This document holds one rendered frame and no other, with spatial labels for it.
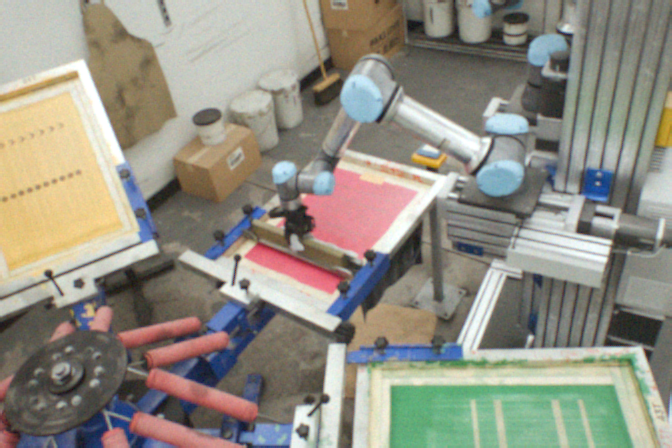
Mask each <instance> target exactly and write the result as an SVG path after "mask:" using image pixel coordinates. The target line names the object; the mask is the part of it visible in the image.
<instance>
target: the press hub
mask: <svg viewBox="0 0 672 448"><path fill-rule="evenodd" d="M127 367H128V355H127V351H126V348H125V346H124V344H123V343H122V342H121V340H120V339H119V338H118V337H116V336H115V335H113V334H111V333H109V332H106V331H100V330H84V331H78V332H74V333H70V334H66V335H64V336H61V337H59V338H57V339H55V340H53V341H51V342H50V343H48V344H46V345H45V346H43V347H42V348H39V349H38V350H37V351H35V352H34V353H33V354H32V355H31V356H30V357H29V358H28V360H27V361H26V362H25V363H24V364H23V365H22V366H21V367H20V368H19V370H18V371H17V372H16V374H15V375H14V377H13V379H12V381H11V382H10V385H9V387H7V391H6V394H5V398H4V412H5V416H6V418H8V420H9V423H10V424H11V426H12V427H13V428H14V429H16V430H17V431H18V432H20V433H22V434H25V435H28V436H33V437H48V436H54V435H59V434H62V433H65V432H68V431H71V430H74V429H76V435H75V439H74V448H105V445H104V442H103V439H102V438H103V437H104V434H105V433H107V432H109V431H110V430H109V427H108V424H107V421H106V417H105V414H104V413H103V412H100V411H101V410H103V409H104V408H105V407H106V409H107V410H108V411H111V412H114V413H117V414H120V415H123V416H126V417H129V419H133V416H134V414H135V412H136V413H138V411H141V412H143V411H142V410H141V408H140V407H139V406H137V405H136V404H137V403H138V402H139V401H140V400H141V399H142V398H143V397H144V396H145V395H146V394H147V393H148V392H149V391H150V390H151V388H148V387H147V383H145V382H146V379H131V380H125V381H124V378H125V375H126V372H127ZM116 394H117V395H118V400H119V401H117V400H113V398H114V397H115V395H116ZM108 415H109V414H108ZM150 415H153V416H156V418H159V419H162V420H166V421H169V422H172V423H175V424H178V425H181V426H184V427H187V428H190V429H195V426H194V424H192V422H191V420H190V419H189V417H188V415H187V413H186V412H185V411H184V410H183V407H182V405H181V403H180V401H179V399H178V398H177V397H175V396H172V395H169V396H168V397H167V398H166V399H165V400H164V401H162V402H161V403H160V404H159V405H158V407H157V408H156V409H155V410H154V411H153V412H152V413H151V414H150ZM109 419H110V422H111V425H112V428H113V429H116V428H120V429H123V430H124V433H125V436H126V439H127V442H128V445H129V447H130V448H142V446H143V445H144V443H145V440H146V438H147V437H145V436H142V435H139V434H136V433H133V432H129V431H130V429H128V427H129V424H130V422H127V421H124V420H121V419H118V417H115V416H112V415H109Z"/></svg>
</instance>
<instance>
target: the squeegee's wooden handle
mask: <svg viewBox="0 0 672 448"><path fill-rule="evenodd" d="M251 225H252V228H254V231H255V232H256V233H257V234H258V238H259V239H264V240H266V241H269V242H271V243H274V244H276V245H279V246H281V247H284V248H287V249H289V250H291V248H290V247H289V245H288V244H287V242H286V240H285V235H284V233H285V231H284V229H283V228H279V227H276V226H274V225H271V224H269V223H266V222H263V221H261V220H258V219H256V220H255V221H254V222H252V223H251ZM295 235H296V236H297V238H298V242H299V243H300V244H301V245H302V246H303V250H297V252H298V253H299V254H302V255H304V256H307V257H309V258H313V259H315V260H318V261H320V262H323V263H325V264H328V265H330V267H333V268H334V265H338V267H342V268H344V269H347V270H348V268H349V265H348V259H347V254H346V253H345V252H343V251H340V250H336V249H334V248H331V247H328V246H326V245H323V244H320V243H318V242H315V241H313V240H309V239H306V238H304V240H301V239H299V236H298V235H297V234H295Z"/></svg>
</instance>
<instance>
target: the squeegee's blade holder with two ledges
mask: <svg viewBox="0 0 672 448"><path fill-rule="evenodd" d="M259 241H260V243H262V244H265V245H267V246H270V247H272V248H275V249H277V250H280V251H283V252H285V253H288V254H290V255H293V256H295V257H298V258H300V259H303V260H305V261H308V262H310V263H314V264H316V265H318V267H321V268H323V269H326V270H328V271H331V272H333V273H335V272H336V269H335V268H333V267H330V265H328V264H325V263H323V262H320V261H318V260H315V259H313V258H309V257H307V256H304V255H302V254H299V253H297V254H296V253H294V252H293V251H292V250H289V249H287V248H284V247H281V246H279V245H276V244H274V243H271V242H269V241H266V240H264V239H260V240H259Z"/></svg>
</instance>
